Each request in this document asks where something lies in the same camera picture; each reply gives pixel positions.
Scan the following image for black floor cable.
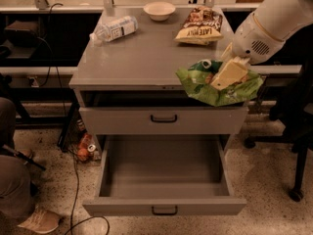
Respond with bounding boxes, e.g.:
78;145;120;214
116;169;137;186
63;154;111;235

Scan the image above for dark box on shelf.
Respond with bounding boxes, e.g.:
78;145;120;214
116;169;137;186
4;21;40;47

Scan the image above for brown yellow chip bag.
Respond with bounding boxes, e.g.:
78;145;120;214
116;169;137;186
174;6;223;46

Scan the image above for open grey lower drawer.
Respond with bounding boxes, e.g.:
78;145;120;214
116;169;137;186
83;135;246;216

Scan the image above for beige sneaker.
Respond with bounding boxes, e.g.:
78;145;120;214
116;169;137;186
19;206;61;234

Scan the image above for green rice chip bag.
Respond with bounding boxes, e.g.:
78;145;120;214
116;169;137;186
176;57;263;107

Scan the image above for white bowl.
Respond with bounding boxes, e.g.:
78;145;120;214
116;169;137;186
144;2;176;22

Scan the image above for grey drawer cabinet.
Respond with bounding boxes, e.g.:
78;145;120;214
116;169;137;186
69;8;233;149

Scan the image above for orange cans on floor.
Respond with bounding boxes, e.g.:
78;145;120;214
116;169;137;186
76;133;96;162

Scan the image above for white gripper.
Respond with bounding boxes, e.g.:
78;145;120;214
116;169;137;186
210;14;286;90

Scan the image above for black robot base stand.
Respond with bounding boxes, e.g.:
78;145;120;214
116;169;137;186
244;57;313;202

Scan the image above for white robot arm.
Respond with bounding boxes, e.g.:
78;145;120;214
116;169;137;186
210;0;313;90

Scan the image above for clear plastic water bottle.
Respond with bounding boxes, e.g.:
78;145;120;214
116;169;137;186
90;16;138;42

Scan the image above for person leg in trousers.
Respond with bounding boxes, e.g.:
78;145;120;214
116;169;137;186
0;98;34;222

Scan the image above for grey upper drawer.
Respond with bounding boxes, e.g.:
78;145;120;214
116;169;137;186
79;107;247;135

